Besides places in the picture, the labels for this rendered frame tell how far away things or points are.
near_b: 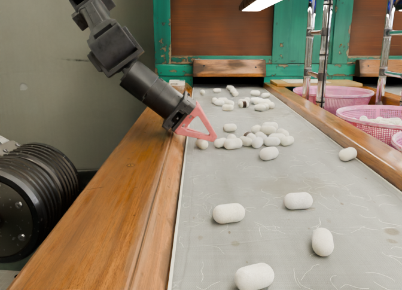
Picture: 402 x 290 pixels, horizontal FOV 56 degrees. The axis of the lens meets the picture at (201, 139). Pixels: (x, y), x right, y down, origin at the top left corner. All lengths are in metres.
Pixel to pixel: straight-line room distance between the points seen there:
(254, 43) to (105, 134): 1.24
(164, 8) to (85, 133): 1.16
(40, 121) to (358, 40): 1.85
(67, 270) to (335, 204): 0.33
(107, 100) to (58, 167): 1.90
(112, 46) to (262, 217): 0.40
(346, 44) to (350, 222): 1.32
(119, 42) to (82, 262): 0.44
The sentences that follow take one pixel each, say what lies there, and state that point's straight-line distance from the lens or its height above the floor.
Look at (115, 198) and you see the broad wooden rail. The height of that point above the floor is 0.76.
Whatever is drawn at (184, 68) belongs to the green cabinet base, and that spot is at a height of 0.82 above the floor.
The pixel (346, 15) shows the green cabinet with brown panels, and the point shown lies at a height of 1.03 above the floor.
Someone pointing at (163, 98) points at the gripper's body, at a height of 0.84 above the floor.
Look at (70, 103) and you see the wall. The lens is 2.50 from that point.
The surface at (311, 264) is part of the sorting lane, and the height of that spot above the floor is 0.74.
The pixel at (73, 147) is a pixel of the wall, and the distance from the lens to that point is 2.56.
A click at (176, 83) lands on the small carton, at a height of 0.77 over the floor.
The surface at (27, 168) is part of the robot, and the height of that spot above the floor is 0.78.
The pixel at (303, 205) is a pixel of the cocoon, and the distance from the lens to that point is 0.48.
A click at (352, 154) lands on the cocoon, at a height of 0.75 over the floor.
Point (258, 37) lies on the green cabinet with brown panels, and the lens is 1.65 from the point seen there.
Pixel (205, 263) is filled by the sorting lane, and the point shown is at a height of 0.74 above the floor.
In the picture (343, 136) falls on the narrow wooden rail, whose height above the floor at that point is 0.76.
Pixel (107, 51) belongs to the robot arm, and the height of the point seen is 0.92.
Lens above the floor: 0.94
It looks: 15 degrees down
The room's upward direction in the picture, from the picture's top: straight up
